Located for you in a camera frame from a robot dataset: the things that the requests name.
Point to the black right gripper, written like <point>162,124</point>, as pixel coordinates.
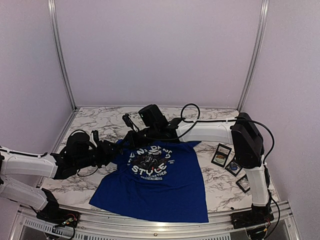
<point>133,143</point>

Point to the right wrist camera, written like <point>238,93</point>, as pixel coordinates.
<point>129,123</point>

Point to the right aluminium corner post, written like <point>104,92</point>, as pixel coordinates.
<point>260,33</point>

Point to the aluminium corner post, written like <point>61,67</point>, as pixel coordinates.
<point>260,33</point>
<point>60,55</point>

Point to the blue round brooch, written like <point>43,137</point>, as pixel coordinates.
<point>233,166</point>

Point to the black display box right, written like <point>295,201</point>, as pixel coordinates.
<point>243,184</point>

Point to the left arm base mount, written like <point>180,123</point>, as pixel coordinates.
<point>60,217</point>

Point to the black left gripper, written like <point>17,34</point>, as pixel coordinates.
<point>108,154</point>

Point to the blue panda print t-shirt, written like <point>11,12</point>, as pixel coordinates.
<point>161,182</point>

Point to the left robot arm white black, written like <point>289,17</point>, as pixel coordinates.
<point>82,150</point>

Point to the green round brooch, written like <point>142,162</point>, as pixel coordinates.
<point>220,158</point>

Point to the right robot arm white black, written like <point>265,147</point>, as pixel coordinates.
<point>241,131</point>

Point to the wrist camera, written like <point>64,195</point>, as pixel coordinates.
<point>94,138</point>
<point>129,123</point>

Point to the black display box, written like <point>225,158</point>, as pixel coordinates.
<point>234,173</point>
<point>243,184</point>
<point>223,150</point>

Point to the black display box left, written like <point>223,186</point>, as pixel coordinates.
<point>223,150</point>

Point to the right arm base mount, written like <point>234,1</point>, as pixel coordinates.
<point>255,216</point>

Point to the left aluminium corner post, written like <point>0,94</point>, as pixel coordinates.
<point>60,55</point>

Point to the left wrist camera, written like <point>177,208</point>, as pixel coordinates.
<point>94,138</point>

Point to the black display box middle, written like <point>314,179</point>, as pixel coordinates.
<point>234,173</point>

